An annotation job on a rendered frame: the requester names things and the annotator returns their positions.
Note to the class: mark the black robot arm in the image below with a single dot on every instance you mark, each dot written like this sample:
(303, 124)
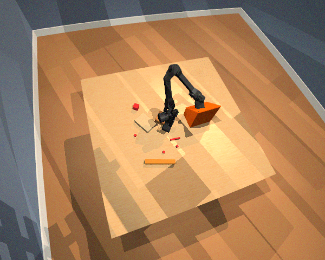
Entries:
(196, 94)

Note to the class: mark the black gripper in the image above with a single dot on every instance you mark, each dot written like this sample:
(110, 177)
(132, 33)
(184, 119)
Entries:
(168, 125)

